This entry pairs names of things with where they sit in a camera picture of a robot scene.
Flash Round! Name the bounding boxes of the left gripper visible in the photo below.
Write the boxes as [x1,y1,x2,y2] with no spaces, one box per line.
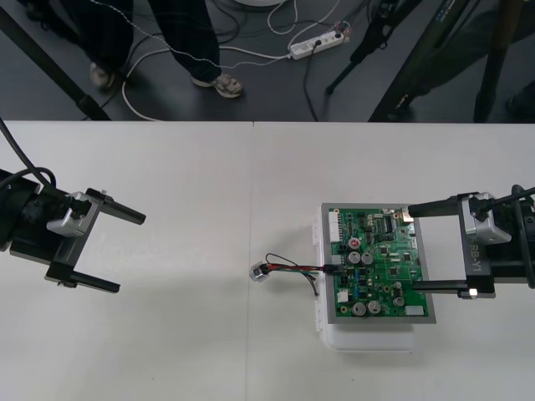
[8,187,147,295]

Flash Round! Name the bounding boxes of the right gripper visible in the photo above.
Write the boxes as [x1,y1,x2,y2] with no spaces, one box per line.
[406,193,535,299]

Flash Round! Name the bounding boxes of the cable bundle with metal plug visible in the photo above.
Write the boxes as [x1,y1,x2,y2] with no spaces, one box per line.
[249,251,346,297]

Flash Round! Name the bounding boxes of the milky plastic box with lid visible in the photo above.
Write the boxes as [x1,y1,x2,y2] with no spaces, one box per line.
[311,202,419,354]

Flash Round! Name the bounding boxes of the large black tripod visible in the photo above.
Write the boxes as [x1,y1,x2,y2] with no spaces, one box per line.
[369,0,516,123]

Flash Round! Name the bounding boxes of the black stand leg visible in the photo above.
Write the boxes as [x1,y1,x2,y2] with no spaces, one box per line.
[0,8,112,121]

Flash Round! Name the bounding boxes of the thin black tripod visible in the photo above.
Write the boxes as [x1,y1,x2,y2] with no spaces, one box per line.
[325,0,402,95]

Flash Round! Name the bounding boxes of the white power strip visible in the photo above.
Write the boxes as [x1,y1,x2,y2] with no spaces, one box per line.
[289,23,350,59]

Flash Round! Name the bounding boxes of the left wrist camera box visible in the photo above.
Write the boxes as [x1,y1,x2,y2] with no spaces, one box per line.
[46,190,96,237]

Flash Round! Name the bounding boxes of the green circuit board grey frame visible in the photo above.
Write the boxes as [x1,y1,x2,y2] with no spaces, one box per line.
[320,202,438,326]

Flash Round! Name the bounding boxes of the thick white floor cord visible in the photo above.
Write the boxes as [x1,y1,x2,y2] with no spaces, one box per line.
[122,35,293,123]

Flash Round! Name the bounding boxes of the thin twisted white wire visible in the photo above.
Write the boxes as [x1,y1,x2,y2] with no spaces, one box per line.
[89,0,290,70]

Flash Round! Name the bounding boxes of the black cable with plug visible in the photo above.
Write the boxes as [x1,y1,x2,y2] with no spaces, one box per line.
[302,39,324,123]

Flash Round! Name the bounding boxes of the black floor cable tangle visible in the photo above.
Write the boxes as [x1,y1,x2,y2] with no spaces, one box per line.
[208,0,252,46]

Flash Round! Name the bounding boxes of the thin white looped cable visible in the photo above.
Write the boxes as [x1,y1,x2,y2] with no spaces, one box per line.
[267,0,335,37]

